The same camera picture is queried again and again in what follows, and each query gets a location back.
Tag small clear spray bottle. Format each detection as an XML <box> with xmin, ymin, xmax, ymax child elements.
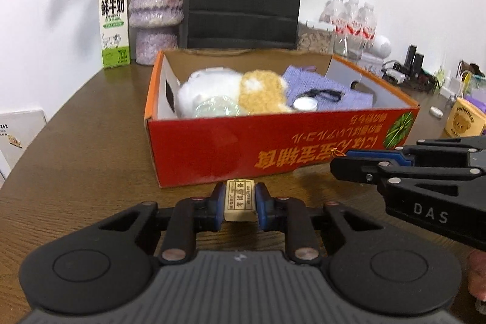
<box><xmin>436</xmin><ymin>54</ymin><xmax>452</xmax><ymax>91</ymax></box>

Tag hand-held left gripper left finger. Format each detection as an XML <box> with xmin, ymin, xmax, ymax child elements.
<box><xmin>98</xmin><ymin>182</ymin><xmax>226</xmax><ymax>266</ymax></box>

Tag white round speaker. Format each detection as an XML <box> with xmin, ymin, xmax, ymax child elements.
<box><xmin>366</xmin><ymin>35</ymin><xmax>392</xmax><ymax>58</ymax></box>

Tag round silver tin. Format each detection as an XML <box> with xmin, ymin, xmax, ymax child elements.
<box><xmin>292</xmin><ymin>97</ymin><xmax>318</xmax><ymax>112</ymax></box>

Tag clear crinkled plastic wrapper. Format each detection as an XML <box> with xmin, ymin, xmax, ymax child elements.
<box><xmin>195</xmin><ymin>96</ymin><xmax>241</xmax><ymax>118</ymax></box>

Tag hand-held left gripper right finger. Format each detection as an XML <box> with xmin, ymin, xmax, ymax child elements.
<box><xmin>254</xmin><ymin>182</ymin><xmax>384</xmax><ymax>266</ymax></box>

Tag tan fluffy plush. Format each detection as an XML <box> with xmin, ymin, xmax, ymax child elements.
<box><xmin>238</xmin><ymin>70</ymin><xmax>291</xmax><ymax>115</ymax></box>

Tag purple knitted cloth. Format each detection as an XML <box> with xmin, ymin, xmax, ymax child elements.
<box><xmin>283</xmin><ymin>65</ymin><xmax>375</xmax><ymax>111</ymax></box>

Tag black thin-framed glasses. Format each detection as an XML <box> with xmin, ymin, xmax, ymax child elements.
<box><xmin>302</xmin><ymin>89</ymin><xmax>344</xmax><ymax>101</ymax></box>

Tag white fluffy plush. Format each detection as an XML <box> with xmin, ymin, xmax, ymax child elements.
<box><xmin>178</xmin><ymin>68</ymin><xmax>244</xmax><ymax>118</ymax></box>

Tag person's right hand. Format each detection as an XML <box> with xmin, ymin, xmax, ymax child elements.
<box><xmin>466</xmin><ymin>249</ymin><xmax>486</xmax><ymax>304</ymax></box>

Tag white flat carton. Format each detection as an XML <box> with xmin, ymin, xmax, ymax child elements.
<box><xmin>0</xmin><ymin>111</ymin><xmax>48</xmax><ymax>182</ymax></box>

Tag beige rectangular eraser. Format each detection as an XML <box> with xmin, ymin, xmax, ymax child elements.
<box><xmin>223</xmin><ymin>179</ymin><xmax>256</xmax><ymax>222</ymax></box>

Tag red cardboard box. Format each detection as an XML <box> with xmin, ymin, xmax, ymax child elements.
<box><xmin>143</xmin><ymin>49</ymin><xmax>420</xmax><ymax>189</ymax></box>

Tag empty glass jar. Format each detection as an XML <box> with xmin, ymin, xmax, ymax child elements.
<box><xmin>333</xmin><ymin>33</ymin><xmax>365</xmax><ymax>61</ymax></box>

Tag white charger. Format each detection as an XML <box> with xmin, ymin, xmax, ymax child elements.
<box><xmin>383</xmin><ymin>70</ymin><xmax>406</xmax><ymax>85</ymax></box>

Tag yellow bear mug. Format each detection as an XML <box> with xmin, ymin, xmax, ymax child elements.
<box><xmin>445</xmin><ymin>96</ymin><xmax>486</xmax><ymax>138</ymax></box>

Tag clear water bottle red label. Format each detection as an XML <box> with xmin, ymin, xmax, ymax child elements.
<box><xmin>357</xmin><ymin>2</ymin><xmax>378</xmax><ymax>44</ymax></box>
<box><xmin>321</xmin><ymin>0</ymin><xmax>348</xmax><ymax>40</ymax></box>
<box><xmin>344</xmin><ymin>0</ymin><xmax>362</xmax><ymax>41</ymax></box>

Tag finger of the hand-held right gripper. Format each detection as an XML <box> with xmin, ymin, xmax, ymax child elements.
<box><xmin>346</xmin><ymin>137</ymin><xmax>486</xmax><ymax>162</ymax></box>
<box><xmin>330</xmin><ymin>155</ymin><xmax>486</xmax><ymax>196</ymax></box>

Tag white floral tin box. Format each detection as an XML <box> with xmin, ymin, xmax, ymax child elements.
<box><xmin>359</xmin><ymin>54</ymin><xmax>386</xmax><ymax>73</ymax></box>

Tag white green milk carton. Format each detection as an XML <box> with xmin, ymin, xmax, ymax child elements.
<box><xmin>99</xmin><ymin>0</ymin><xmax>131</xmax><ymax>70</ymax></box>

